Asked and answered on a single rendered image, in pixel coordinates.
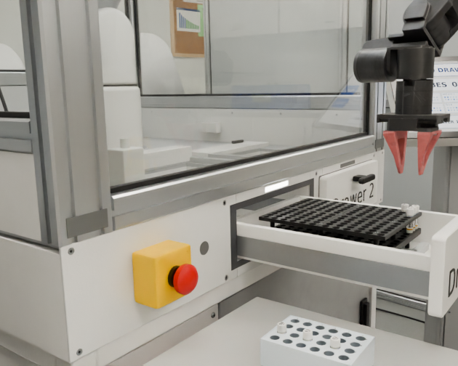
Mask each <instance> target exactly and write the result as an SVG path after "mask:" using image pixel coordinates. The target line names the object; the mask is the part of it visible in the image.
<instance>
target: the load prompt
mask: <svg viewBox="0 0 458 366"><path fill-rule="evenodd" d="M439 76H458V63H450V64H434V77H439Z"/></svg>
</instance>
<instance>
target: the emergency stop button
mask: <svg viewBox="0 0 458 366"><path fill-rule="evenodd" d="M197 283H198V272H197V270H196V268H195V267H194V266H193V265H192V264H183V265H181V266H180V267H179V268H178V269H177V271H176V272H175V274H174V279H173V284H174V289H175V290H176V291H177V292H178V293H180V294H183V295H188V294H189V293H191V292H192V291H193V290H194V289H195V287H196V285H197Z"/></svg>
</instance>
